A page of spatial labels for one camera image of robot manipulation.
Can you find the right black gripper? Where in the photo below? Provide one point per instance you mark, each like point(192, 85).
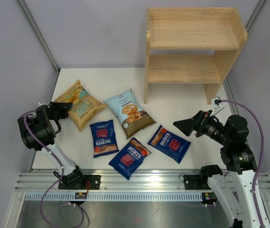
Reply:
point(197, 122)

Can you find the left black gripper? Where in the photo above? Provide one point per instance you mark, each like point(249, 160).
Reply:
point(63, 107)

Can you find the yellow kettle chips bag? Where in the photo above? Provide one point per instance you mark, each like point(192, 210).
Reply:
point(84, 105)

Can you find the blue burts bag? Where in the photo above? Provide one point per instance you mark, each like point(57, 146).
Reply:
point(169, 143)
point(104, 138)
point(129, 158)

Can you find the light blue cassava chips bag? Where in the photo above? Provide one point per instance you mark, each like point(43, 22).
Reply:
point(131, 115)

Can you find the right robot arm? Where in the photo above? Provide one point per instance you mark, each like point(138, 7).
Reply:
point(245, 209)

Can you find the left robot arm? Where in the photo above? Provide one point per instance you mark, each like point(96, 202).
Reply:
point(38, 130)

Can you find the wooden two-tier shelf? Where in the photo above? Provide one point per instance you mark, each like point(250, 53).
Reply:
point(193, 45)

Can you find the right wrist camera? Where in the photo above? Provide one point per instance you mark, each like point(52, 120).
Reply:
point(217, 105)

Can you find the left aluminium frame post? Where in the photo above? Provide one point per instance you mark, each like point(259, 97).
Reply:
point(32, 23)

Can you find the aluminium frame post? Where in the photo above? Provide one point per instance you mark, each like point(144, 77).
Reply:
point(258, 8)
point(32, 23)

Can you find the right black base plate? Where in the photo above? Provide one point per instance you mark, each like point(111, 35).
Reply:
point(193, 182)

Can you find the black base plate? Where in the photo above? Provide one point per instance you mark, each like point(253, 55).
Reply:
point(92, 182)
point(193, 182)

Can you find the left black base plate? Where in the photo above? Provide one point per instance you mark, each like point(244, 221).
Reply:
point(92, 182)

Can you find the aluminium mounting rail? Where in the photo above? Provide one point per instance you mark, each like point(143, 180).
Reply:
point(111, 181)

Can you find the white slotted cable duct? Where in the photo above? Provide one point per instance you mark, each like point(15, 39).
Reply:
point(119, 196)

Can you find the right aluminium frame post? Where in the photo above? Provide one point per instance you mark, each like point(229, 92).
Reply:
point(258, 8)

